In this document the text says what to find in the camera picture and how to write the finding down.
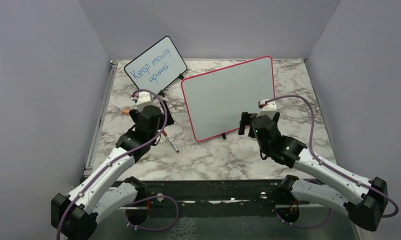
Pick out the white whiteboard marker pen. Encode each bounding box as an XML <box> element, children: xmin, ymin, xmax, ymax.
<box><xmin>162</xmin><ymin>131</ymin><xmax>180</xmax><ymax>153</ymax></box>

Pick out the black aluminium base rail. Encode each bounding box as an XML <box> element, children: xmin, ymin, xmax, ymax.
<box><xmin>66</xmin><ymin>178</ymin><xmax>362</xmax><ymax>220</ymax></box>

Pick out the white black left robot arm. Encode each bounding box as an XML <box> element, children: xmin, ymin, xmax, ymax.
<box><xmin>50</xmin><ymin>100</ymin><xmax>174</xmax><ymax>240</ymax></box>

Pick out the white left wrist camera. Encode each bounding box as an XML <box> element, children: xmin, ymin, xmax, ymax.
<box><xmin>131</xmin><ymin>91</ymin><xmax>154</xmax><ymax>112</ymax></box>

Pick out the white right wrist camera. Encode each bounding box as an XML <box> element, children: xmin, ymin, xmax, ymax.
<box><xmin>257</xmin><ymin>99</ymin><xmax>278</xmax><ymax>119</ymax></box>

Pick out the pink framed whiteboard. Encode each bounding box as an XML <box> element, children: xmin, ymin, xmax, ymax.
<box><xmin>180</xmin><ymin>55</ymin><xmax>275</xmax><ymax>142</ymax></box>

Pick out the black framed written whiteboard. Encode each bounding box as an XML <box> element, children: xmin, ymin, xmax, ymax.
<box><xmin>124</xmin><ymin>36</ymin><xmax>188</xmax><ymax>94</ymax></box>

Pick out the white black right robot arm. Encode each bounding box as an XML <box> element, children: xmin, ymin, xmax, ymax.
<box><xmin>238</xmin><ymin>112</ymin><xmax>388</xmax><ymax>232</ymax></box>

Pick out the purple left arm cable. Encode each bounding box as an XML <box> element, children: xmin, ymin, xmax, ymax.
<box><xmin>56</xmin><ymin>88</ymin><xmax>181</xmax><ymax>240</ymax></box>

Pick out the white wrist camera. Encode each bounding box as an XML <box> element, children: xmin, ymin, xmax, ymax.
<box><xmin>257</xmin><ymin>99</ymin><xmax>278</xmax><ymax>119</ymax></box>
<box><xmin>131</xmin><ymin>91</ymin><xmax>154</xmax><ymax>112</ymax></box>

